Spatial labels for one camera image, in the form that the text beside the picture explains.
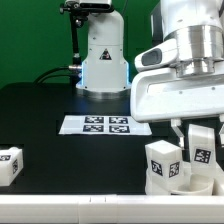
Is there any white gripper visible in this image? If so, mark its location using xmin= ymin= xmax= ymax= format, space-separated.
xmin=130 ymin=68 xmax=224 ymax=148

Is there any white round stool seat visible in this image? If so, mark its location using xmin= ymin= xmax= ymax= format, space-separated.
xmin=145 ymin=166 xmax=216 ymax=196

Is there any paper sheet with markers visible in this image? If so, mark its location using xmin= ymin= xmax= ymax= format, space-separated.
xmin=59 ymin=115 xmax=152 ymax=136

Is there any white L-shaped fence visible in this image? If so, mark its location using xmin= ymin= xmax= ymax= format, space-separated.
xmin=0 ymin=170 xmax=224 ymax=224

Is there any black cable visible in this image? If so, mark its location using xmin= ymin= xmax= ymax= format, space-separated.
xmin=34 ymin=66 xmax=83 ymax=85

